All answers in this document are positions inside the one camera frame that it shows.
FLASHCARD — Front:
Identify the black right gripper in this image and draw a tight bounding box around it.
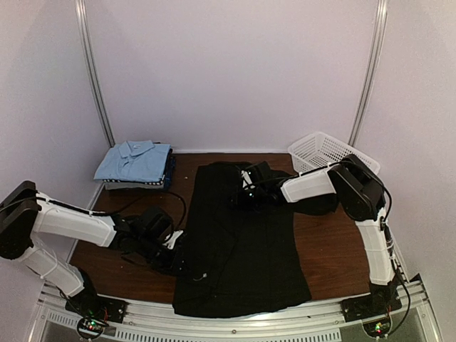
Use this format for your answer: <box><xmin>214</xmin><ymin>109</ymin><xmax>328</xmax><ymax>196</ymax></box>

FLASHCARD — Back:
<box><xmin>226</xmin><ymin>185</ymin><xmax>266</xmax><ymax>211</ymax></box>

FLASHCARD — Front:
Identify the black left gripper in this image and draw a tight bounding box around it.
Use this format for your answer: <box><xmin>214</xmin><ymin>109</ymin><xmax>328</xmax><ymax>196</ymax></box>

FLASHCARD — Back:
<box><xmin>136</xmin><ymin>234</ymin><xmax>193</xmax><ymax>277</ymax></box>

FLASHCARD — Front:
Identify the black long sleeve shirt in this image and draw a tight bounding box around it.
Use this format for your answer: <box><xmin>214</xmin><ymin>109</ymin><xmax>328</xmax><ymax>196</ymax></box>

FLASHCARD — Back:
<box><xmin>172</xmin><ymin>162</ymin><xmax>338</xmax><ymax>318</ymax></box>

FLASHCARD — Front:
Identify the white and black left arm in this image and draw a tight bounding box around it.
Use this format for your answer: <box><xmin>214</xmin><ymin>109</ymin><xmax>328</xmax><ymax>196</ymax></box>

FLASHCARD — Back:
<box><xmin>1</xmin><ymin>181</ymin><xmax>186</xmax><ymax>316</ymax></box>

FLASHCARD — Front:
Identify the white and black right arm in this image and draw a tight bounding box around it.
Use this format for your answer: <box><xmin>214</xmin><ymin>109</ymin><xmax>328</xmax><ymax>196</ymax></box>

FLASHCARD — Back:
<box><xmin>229</xmin><ymin>154</ymin><xmax>400</xmax><ymax>315</ymax></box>

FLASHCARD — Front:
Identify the white plastic mesh basket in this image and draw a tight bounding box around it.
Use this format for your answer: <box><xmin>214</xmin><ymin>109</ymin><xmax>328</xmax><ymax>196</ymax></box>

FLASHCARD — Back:
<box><xmin>287</xmin><ymin>132</ymin><xmax>380</xmax><ymax>175</ymax></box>

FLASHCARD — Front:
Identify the grey folded shirt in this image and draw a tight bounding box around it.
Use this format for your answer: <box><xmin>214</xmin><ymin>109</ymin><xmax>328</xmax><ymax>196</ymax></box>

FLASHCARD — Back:
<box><xmin>103</xmin><ymin>180</ymin><xmax>165</xmax><ymax>190</ymax></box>

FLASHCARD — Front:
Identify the light blue folded shirt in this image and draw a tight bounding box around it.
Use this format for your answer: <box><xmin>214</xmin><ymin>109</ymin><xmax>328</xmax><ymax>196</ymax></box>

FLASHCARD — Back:
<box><xmin>93</xmin><ymin>140</ymin><xmax>171</xmax><ymax>182</ymax></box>

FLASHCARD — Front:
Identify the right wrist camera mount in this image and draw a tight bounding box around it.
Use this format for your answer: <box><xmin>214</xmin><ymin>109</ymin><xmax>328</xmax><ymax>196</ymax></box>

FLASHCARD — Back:
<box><xmin>240</xmin><ymin>170</ymin><xmax>255</xmax><ymax>190</ymax></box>

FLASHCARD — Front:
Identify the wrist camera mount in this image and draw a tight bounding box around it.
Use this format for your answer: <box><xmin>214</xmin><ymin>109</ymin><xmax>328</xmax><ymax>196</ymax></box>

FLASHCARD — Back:
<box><xmin>162</xmin><ymin>230</ymin><xmax>185</xmax><ymax>250</ymax></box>
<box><xmin>240</xmin><ymin>170</ymin><xmax>255</xmax><ymax>190</ymax></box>

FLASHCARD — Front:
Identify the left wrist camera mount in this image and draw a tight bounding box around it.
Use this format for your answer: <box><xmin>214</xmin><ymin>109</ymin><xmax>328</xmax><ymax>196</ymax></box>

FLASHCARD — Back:
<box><xmin>162</xmin><ymin>230</ymin><xmax>185</xmax><ymax>250</ymax></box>

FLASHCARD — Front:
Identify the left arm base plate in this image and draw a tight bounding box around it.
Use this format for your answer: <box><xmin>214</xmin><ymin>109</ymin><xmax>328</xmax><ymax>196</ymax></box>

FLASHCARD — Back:
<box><xmin>60</xmin><ymin>292</ymin><xmax>128</xmax><ymax>341</ymax></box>

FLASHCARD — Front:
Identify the aluminium front rail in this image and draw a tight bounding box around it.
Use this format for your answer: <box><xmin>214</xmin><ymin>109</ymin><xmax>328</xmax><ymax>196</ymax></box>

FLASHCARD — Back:
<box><xmin>26</xmin><ymin>281</ymin><xmax>442</xmax><ymax>341</ymax></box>

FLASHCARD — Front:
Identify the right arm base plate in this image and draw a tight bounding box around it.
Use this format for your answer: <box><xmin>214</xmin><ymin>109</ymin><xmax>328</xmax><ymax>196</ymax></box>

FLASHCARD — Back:
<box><xmin>341</xmin><ymin>294</ymin><xmax>402</xmax><ymax>339</ymax></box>

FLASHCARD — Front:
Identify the right aluminium corner post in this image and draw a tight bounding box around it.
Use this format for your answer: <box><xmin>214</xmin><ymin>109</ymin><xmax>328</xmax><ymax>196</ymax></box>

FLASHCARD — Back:
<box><xmin>348</xmin><ymin>0</ymin><xmax>388</xmax><ymax>147</ymax></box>

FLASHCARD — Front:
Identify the aluminium corner post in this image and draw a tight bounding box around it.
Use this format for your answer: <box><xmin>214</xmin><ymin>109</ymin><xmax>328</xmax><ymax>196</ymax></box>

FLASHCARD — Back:
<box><xmin>348</xmin><ymin>0</ymin><xmax>388</xmax><ymax>147</ymax></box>
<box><xmin>75</xmin><ymin>0</ymin><xmax>115</xmax><ymax>147</ymax></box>

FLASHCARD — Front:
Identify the left aluminium corner post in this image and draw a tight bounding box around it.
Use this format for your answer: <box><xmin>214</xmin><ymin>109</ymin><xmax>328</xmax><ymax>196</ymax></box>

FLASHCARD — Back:
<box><xmin>75</xmin><ymin>0</ymin><xmax>115</xmax><ymax>147</ymax></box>

